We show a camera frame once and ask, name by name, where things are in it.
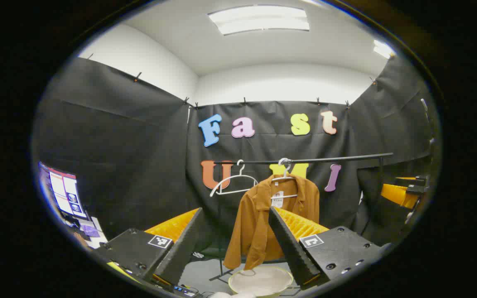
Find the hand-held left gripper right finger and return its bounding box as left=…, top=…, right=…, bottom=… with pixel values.
left=267, top=206, right=392, bottom=290

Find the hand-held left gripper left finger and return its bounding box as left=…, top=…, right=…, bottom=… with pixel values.
left=93, top=207, right=205, bottom=290

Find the brown shirt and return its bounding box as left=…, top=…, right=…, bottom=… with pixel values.
left=223, top=174, right=320, bottom=270

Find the white round laundry hamper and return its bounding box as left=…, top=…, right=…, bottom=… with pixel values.
left=228, top=266, right=294, bottom=298

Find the white plastic hanger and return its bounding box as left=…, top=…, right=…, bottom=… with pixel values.
left=270, top=158, right=299, bottom=200
left=210, top=159, right=260, bottom=197

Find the black clothes rack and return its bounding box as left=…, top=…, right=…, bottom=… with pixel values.
left=209, top=152, right=394, bottom=283

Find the black backdrop cloth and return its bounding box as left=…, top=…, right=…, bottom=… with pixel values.
left=31, top=56, right=440, bottom=249

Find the computer monitor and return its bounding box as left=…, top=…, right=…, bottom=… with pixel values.
left=39, top=162, right=88, bottom=220

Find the small ceiling light panel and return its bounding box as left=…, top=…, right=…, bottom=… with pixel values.
left=373, top=39, right=395, bottom=59

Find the row of black cloth clips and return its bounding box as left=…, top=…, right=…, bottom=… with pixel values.
left=86, top=52, right=378, bottom=109

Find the long ceiling light panel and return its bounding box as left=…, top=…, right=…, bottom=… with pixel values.
left=208, top=5, right=310, bottom=36

